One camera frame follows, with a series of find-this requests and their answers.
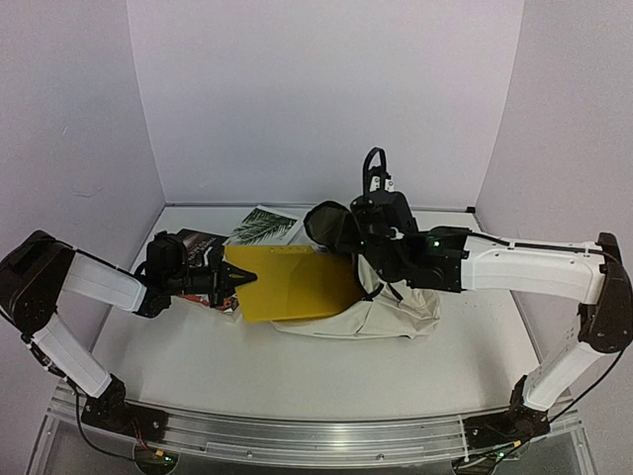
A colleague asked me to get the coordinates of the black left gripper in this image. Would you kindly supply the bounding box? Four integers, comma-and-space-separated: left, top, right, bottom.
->
164, 250, 256, 308

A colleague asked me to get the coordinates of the dark Three Days book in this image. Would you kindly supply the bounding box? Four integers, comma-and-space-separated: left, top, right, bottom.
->
176, 229, 228, 267

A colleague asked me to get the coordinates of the yellow hardcover book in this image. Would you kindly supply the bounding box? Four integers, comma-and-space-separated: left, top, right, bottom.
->
225, 245, 363, 323

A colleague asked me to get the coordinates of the beige canvas student bag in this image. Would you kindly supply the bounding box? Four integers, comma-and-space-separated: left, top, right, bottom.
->
270, 200, 442, 342

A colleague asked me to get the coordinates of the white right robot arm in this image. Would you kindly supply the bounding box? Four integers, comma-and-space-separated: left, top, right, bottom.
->
351, 190, 632, 443

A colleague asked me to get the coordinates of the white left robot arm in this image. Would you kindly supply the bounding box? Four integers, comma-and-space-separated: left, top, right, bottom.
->
1, 230, 257, 430

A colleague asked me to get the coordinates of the white Singularity book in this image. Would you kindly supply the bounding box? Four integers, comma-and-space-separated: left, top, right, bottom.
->
225, 205, 301, 245

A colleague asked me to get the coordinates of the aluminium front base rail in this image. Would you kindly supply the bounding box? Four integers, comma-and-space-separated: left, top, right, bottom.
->
46, 380, 585, 459

